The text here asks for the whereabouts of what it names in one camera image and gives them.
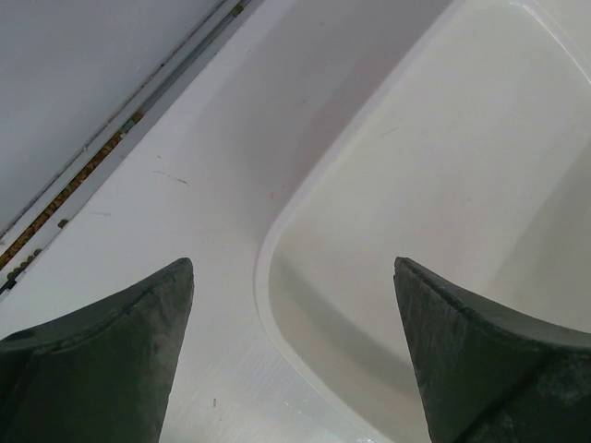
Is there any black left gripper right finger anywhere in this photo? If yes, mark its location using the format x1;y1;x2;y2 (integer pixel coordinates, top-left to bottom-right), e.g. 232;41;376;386
393;257;590;442

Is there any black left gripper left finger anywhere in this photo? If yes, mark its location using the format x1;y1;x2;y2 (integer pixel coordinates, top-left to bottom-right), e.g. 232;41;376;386
1;257;194;442

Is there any white plastic bin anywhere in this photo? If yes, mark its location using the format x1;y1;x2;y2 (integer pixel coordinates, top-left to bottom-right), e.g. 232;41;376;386
254;1;590;442

